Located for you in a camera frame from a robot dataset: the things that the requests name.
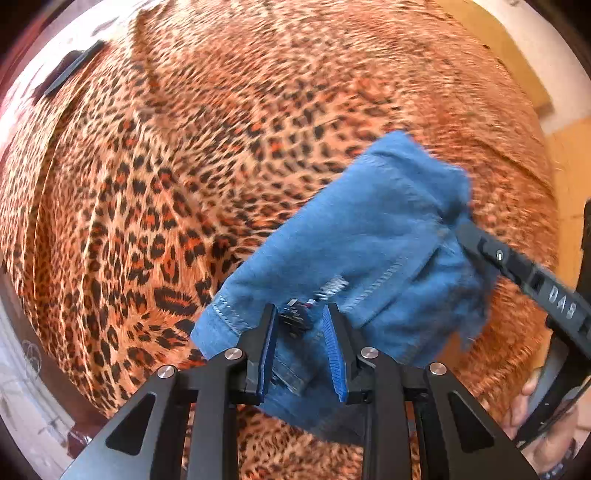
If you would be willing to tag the wooden bed headboard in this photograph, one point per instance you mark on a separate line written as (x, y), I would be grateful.
(493, 35)

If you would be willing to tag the blue denim pants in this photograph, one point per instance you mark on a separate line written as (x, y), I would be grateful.
(380, 243)

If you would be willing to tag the person right hand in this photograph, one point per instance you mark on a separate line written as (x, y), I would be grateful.
(551, 453)

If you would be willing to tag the wooden wardrobe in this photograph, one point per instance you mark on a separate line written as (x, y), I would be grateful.
(569, 151)

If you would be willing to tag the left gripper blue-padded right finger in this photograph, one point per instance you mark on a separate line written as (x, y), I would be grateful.
(409, 408)

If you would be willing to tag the leopard print bedspread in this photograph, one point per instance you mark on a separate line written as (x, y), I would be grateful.
(141, 185)

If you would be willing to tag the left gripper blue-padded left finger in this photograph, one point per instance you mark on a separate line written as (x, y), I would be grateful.
(181, 423)

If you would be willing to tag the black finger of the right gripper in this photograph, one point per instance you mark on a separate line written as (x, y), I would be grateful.
(568, 312)

